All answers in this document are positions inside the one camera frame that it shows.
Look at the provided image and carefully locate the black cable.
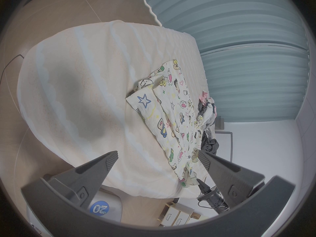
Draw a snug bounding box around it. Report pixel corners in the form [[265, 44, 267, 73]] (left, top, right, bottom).
[[0, 54, 24, 84]]

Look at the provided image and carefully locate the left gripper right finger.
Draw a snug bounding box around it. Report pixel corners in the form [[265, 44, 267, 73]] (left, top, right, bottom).
[[199, 151, 265, 208]]

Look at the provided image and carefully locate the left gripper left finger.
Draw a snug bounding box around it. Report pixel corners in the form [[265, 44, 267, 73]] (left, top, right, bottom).
[[47, 151, 119, 208]]

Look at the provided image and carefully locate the blue-green curtain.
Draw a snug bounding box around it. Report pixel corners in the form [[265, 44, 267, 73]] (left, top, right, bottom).
[[200, 43, 309, 123], [134, 0, 309, 57]]

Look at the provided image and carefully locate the pile of clothes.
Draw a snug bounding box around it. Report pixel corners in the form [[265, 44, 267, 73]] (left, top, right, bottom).
[[197, 90, 218, 130]]

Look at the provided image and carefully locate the bed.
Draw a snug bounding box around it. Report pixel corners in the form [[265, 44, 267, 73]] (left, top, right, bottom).
[[17, 20, 234, 198]]

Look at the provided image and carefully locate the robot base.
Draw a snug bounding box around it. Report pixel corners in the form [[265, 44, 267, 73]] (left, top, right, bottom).
[[26, 189, 124, 231]]

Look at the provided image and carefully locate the grey bedside table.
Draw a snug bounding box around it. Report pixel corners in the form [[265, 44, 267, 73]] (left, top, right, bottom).
[[215, 116, 225, 131]]

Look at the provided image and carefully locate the wooden white drawer cabinet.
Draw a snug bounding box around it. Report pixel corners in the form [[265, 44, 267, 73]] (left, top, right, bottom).
[[157, 199, 201, 228]]

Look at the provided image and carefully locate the white printed pyjama top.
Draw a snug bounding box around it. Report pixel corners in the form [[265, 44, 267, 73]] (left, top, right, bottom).
[[125, 59, 210, 188]]

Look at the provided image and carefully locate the black garment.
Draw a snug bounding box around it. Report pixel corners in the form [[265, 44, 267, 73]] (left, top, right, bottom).
[[200, 130, 220, 155]]

